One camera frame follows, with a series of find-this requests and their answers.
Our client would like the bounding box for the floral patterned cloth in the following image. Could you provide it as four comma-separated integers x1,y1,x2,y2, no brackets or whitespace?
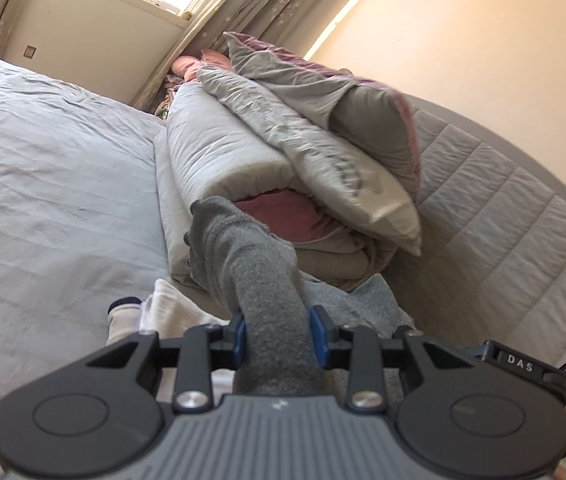
154,74,180,122

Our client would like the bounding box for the bed with grey sheet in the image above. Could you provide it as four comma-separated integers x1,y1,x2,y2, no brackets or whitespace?
0,47,199,466

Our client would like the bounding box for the pink cloth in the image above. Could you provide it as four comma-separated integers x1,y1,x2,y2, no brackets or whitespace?
170,49,236,85

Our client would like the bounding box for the beige quilted headboard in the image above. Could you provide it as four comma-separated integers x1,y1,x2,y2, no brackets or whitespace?
373,91,566,396

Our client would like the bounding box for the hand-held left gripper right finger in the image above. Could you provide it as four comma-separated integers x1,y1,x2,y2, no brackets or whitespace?
309,305,478,413

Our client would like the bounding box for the folded grey pink duvet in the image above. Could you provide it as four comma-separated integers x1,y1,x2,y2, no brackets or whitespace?
154,31,424,295

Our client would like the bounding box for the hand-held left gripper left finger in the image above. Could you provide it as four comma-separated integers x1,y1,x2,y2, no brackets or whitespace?
83,310,249,413

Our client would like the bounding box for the grey frilled-collar sweater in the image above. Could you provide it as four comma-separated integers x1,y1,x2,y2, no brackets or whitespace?
184,195,335,397

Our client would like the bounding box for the white navy-trimmed garment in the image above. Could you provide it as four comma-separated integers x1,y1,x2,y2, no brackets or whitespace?
106,279,236,397

